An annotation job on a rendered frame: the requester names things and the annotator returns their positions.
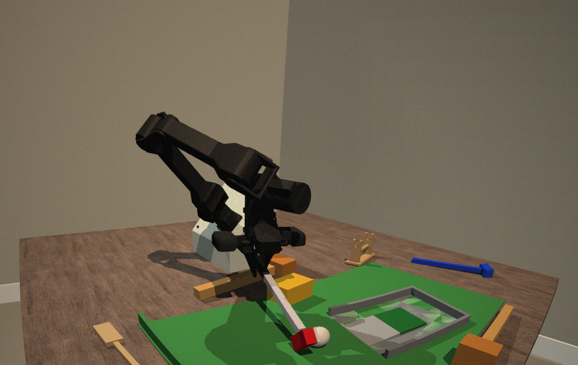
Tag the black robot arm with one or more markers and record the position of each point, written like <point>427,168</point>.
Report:
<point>238,167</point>

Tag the green flat mat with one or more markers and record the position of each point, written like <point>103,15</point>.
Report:
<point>257,332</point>

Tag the orange mallet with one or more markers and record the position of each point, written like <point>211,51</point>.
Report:
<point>475,350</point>
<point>278,267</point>

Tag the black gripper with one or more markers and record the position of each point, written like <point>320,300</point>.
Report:
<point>225,241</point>

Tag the white ball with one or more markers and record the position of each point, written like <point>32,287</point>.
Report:
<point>323,335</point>

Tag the red putter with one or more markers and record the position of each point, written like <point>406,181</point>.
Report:
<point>304,338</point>

